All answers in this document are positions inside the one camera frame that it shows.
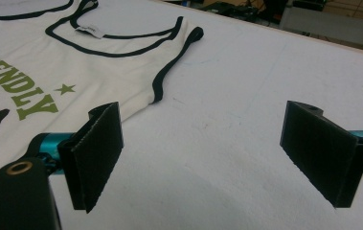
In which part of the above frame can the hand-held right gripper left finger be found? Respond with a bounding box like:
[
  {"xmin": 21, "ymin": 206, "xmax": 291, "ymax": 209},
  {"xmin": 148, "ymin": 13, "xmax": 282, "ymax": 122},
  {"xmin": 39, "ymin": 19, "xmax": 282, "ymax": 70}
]
[{"xmin": 57, "ymin": 101, "xmax": 125, "ymax": 214}]

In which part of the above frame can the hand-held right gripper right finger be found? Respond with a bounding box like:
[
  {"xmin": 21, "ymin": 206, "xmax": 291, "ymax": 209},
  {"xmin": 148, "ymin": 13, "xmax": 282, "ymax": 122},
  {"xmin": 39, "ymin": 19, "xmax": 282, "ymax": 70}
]
[{"xmin": 279, "ymin": 100, "xmax": 363, "ymax": 209}]

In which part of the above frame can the white tank top black trim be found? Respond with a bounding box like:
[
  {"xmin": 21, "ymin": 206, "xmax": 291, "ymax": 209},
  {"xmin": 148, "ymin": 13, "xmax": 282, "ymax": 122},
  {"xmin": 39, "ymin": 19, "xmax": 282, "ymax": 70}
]
[{"xmin": 0, "ymin": 0, "xmax": 205, "ymax": 188}]

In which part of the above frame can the white felt table mat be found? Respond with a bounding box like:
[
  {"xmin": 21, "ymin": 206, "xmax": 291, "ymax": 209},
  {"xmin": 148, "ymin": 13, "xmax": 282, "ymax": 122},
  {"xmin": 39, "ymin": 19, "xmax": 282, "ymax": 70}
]
[{"xmin": 0, "ymin": 0, "xmax": 363, "ymax": 230}]

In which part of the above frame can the tangle of black floor cables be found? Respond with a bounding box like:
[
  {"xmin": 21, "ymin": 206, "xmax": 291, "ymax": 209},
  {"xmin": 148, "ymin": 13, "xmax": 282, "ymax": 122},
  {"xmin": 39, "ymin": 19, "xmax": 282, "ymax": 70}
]
[{"xmin": 201, "ymin": 0, "xmax": 266, "ymax": 23}]

